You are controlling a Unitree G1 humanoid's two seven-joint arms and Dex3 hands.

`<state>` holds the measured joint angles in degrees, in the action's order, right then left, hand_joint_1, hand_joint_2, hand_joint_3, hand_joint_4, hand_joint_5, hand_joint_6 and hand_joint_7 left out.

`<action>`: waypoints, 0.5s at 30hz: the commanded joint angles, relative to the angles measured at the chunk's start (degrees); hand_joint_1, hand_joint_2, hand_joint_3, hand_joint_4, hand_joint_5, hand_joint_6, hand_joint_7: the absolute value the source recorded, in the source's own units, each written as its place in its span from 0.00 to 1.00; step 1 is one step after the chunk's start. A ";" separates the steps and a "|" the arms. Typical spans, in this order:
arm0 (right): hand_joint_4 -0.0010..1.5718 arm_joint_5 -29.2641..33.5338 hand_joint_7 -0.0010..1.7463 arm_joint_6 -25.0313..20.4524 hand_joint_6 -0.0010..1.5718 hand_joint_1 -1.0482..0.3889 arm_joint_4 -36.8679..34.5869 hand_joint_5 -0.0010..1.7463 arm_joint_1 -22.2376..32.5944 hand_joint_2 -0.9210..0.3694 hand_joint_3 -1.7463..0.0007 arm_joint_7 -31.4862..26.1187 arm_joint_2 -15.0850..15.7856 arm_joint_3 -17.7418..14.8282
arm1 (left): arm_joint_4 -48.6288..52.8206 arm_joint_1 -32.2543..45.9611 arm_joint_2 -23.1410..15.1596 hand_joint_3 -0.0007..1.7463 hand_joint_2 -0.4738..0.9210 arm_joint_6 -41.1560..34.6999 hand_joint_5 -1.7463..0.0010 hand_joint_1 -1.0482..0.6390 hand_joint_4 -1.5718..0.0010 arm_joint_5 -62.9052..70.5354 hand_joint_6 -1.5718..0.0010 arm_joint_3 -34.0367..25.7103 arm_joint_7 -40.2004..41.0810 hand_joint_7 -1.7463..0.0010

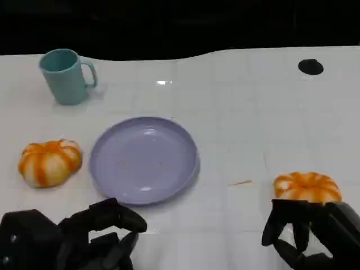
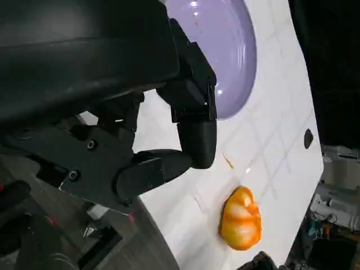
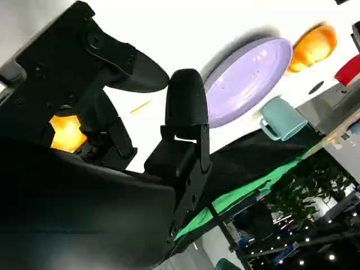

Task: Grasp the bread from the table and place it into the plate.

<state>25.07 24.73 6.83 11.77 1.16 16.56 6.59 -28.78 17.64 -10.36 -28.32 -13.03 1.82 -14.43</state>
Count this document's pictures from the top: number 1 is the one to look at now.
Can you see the pale green mug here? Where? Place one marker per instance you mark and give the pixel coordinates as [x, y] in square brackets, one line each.
[66, 81]

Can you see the black round table grommet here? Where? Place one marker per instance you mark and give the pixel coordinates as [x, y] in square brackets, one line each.
[310, 67]

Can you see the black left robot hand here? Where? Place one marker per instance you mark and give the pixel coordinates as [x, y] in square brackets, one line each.
[33, 242]

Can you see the lilac plate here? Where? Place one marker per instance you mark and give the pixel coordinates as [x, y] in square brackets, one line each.
[143, 160]

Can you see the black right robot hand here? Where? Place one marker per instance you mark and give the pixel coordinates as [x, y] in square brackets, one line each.
[337, 233]

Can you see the orange white toy bread roll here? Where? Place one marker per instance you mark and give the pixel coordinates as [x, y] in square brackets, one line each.
[306, 187]
[49, 164]

